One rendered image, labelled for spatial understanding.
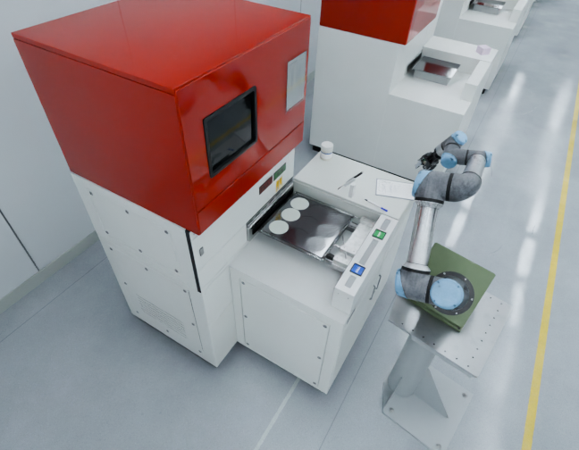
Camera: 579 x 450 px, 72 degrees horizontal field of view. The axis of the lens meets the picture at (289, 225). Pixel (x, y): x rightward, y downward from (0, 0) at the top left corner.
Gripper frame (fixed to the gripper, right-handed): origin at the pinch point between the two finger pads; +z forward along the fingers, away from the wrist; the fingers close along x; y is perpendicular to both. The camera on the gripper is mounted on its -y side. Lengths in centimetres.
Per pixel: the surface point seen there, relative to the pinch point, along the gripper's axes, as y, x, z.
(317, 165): 41, -32, 25
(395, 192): 22.5, 5.1, 2.6
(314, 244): 79, 8, 11
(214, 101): 120, -43, -53
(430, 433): 58, 127, 45
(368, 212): 43.0, 7.6, 6.0
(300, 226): 76, -4, 17
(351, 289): 87, 34, -11
